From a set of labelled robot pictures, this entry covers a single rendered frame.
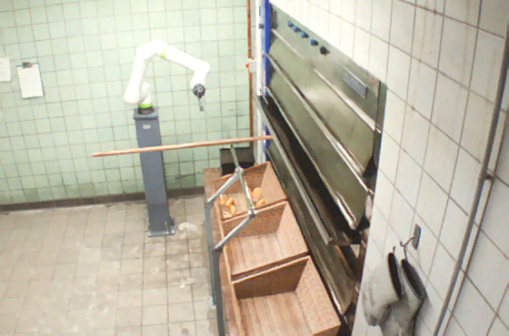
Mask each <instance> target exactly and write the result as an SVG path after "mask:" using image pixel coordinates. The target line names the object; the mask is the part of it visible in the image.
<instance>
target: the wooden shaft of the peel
mask: <svg viewBox="0 0 509 336"><path fill-rule="evenodd" d="M266 139H273V137H272V135H263V136H253V137H244V138H234V139H224V140H215V141H214V142H205V143H187V144H177V145H167V146H158V147H149V148H139V149H130V150H121V151H112V152H103V153H93V154H92V155H93V157H100V156H109V155H118V154H127V153H145V152H154V151H163V150H172V149H182V148H191V147H200V146H210V145H219V144H230V143H247V142H257V140H266Z"/></svg>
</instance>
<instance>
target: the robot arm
mask: <svg viewBox="0 0 509 336"><path fill-rule="evenodd" d="M155 56H157V57H158V56H159V57H162V58H164V59H166V60H167V61H170V62H173V63H176V64H180V65H181V66H183V67H185V68H187V69H189V70H191V71H193V72H195V75H194V77H193V80H192V82H191V88H192V91H193V94H194V95H195V96H196V97H197V100H198V106H199V112H203V111H204V110H205V109H204V107H203V96H204V95H205V91H206V90H207V89H205V85H206V80H207V78H208V75H209V74H210V72H211V67H210V65H209V64H208V63H205V62H202V61H199V60H197V59H195V58H193V57H191V56H188V55H186V54H183V53H182V52H180V51H178V50H177V49H175V48H174V47H172V46H171V45H169V44H166V43H165V42H163V41H161V40H158V39H155V40H154V41H152V42H150V43H149V44H144V45H141V46H139V47H138V48H137V50H136V58H135V63H134V68H133V72H132V75H131V80H130V83H129V85H128V87H127V90H126V92H125V96H124V99H125V102H126V103H127V104H129V105H136V104H138V110H137V112H138V113H139V114H152V113H153V112H154V111H155V109H154V107H153V99H152V90H151V85H150V84H149V83H147V82H143V81H144V77H145V71H146V68H147V66H148V64H149V63H150V62H151V59H152V58H153V57H155Z"/></svg>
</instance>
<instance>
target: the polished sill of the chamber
mask: <svg viewBox="0 0 509 336"><path fill-rule="evenodd" d="M335 248H336V250H337V252H338V254H339V256H340V258H341V260H342V261H343V263H344V265H345V267H346V269H347V270H348V272H349V274H350V275H349V276H350V278H351V280H353V282H354V276H355V273H356V267H357V257H356V256H355V254H354V251H353V250H352V249H353V248H352V246H351V245H350V244H347V245H343V246H335Z"/></svg>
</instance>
